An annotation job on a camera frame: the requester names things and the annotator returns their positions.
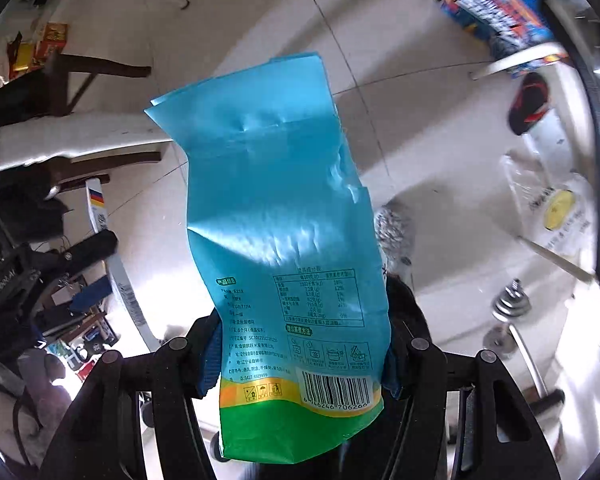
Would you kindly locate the blue snack packet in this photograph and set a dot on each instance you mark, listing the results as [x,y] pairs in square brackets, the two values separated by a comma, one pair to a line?
[280,220]

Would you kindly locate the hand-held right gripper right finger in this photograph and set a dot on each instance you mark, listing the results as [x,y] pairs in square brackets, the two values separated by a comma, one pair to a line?
[393,365]

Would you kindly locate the dark wooden chair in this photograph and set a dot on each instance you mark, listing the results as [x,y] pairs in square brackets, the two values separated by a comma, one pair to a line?
[85,66]

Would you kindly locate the blue printed cardboard box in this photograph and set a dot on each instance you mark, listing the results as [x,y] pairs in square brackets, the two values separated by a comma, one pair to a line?
[500,5]

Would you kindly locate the red printed box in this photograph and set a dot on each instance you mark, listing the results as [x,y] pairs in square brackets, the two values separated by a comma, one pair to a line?
[52,42]

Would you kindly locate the grey fuzzy slipper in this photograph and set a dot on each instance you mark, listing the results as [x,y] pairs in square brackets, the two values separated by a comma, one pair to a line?
[394,240]

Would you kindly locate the white yellow plastic bag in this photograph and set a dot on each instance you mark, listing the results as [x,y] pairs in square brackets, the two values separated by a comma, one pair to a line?
[555,205]

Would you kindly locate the black red slipper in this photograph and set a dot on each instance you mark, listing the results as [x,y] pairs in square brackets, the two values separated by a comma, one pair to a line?
[527,102]

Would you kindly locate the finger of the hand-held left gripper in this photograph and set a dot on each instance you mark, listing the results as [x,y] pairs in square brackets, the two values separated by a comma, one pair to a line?
[92,295]
[85,250]

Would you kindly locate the chrome dumbbell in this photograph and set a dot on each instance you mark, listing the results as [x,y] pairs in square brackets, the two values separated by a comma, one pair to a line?
[511,302]

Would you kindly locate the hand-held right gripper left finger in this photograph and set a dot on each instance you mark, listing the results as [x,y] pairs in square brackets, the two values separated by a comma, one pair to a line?
[209,365]

